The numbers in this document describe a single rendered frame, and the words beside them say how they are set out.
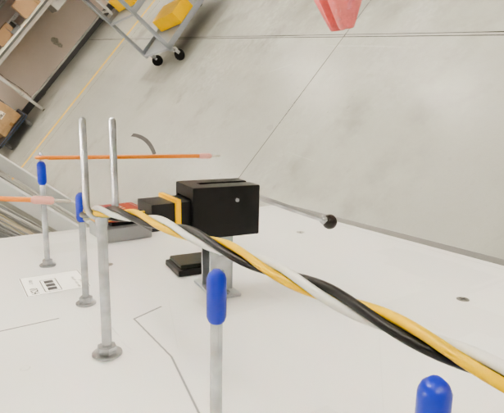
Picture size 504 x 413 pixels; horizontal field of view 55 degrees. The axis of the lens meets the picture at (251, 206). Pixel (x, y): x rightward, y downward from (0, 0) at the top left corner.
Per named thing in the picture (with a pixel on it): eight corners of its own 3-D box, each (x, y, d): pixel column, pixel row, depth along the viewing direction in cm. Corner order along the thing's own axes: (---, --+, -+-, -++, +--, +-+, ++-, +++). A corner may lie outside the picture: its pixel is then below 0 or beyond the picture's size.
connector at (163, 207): (208, 224, 37) (208, 199, 37) (148, 232, 35) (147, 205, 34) (192, 217, 40) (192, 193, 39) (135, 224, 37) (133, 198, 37)
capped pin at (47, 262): (59, 265, 46) (52, 152, 44) (43, 269, 44) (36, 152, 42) (51, 261, 47) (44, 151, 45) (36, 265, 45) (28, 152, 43)
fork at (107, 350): (120, 344, 30) (112, 116, 28) (127, 357, 29) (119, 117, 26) (88, 351, 30) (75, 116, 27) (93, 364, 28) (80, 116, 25)
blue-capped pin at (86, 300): (97, 305, 36) (93, 193, 35) (77, 308, 36) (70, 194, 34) (94, 298, 38) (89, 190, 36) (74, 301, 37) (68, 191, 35)
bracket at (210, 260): (241, 296, 39) (242, 236, 38) (214, 301, 38) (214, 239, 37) (219, 278, 43) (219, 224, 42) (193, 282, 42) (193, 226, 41)
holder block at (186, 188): (259, 233, 39) (260, 184, 38) (193, 240, 36) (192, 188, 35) (237, 222, 42) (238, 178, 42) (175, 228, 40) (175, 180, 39)
